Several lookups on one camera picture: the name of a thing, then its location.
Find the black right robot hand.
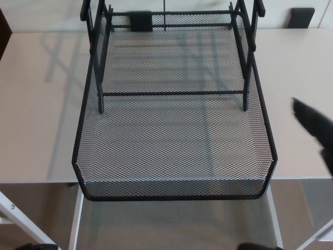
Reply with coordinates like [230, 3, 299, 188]
[290, 97, 333, 180]

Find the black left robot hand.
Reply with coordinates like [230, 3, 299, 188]
[15, 243, 57, 250]

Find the black mesh tray layer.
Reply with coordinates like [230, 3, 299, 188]
[70, 10, 273, 203]

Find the white low cabinet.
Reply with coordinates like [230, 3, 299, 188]
[0, 0, 333, 33]

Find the black cabinet handle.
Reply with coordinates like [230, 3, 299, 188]
[130, 10, 153, 32]
[289, 8, 314, 28]

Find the white metal-frame table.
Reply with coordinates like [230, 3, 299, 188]
[0, 28, 333, 250]

